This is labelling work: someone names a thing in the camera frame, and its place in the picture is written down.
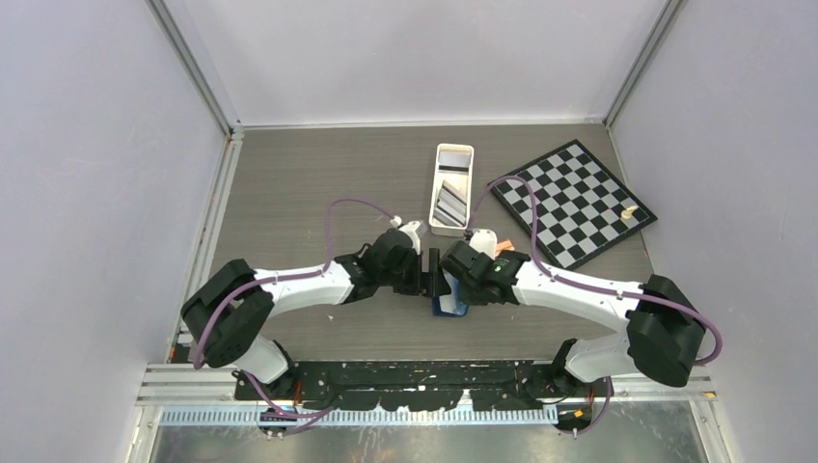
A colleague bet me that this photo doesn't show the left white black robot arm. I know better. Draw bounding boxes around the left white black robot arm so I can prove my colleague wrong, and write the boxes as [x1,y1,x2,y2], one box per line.
[180,227,452,399]

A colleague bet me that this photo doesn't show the silver card at tray end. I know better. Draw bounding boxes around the silver card at tray end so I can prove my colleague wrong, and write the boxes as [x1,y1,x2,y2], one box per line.
[437,150,472,171]

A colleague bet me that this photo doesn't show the black white chessboard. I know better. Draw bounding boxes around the black white chessboard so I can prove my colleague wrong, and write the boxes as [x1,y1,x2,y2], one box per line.
[491,140,657,270]

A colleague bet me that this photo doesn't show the white plastic tray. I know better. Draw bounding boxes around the white plastic tray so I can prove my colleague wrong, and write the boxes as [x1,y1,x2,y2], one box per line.
[428,143,475,237]

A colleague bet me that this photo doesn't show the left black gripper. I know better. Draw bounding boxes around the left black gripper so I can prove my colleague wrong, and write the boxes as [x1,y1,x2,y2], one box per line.
[378,248,450,297]

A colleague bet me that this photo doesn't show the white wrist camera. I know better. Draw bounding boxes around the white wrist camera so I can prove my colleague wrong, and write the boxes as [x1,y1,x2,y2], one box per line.
[468,229,498,259]
[390,215,428,255]

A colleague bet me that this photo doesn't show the red orange card pack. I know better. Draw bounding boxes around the red orange card pack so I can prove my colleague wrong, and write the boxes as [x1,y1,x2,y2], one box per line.
[495,240,515,254]

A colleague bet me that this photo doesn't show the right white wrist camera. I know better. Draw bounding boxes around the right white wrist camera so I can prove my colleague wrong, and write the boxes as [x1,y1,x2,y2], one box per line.
[468,229,498,259]

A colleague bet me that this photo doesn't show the beige chess piece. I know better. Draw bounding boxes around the beige chess piece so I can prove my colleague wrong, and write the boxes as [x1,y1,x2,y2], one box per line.
[620,205,639,221]

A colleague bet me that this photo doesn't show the blue card holder wallet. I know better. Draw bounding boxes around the blue card holder wallet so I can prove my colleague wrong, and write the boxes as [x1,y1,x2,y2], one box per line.
[431,291,470,317]

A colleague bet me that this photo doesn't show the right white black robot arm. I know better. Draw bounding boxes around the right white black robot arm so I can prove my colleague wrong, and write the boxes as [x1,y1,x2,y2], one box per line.
[440,241,705,396]

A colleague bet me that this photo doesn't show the grey cards in tray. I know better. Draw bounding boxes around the grey cards in tray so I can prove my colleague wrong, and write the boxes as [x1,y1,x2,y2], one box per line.
[432,180,468,228]

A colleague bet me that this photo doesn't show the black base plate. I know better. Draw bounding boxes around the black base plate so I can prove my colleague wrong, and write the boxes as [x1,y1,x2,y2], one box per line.
[234,360,607,413]

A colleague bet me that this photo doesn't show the aluminium frame rail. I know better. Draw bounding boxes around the aluminium frame rail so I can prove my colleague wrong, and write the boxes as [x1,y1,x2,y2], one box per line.
[136,364,237,406]

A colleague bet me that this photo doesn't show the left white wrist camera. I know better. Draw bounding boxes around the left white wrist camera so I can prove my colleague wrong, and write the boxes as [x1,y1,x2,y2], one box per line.
[390,215,428,255]

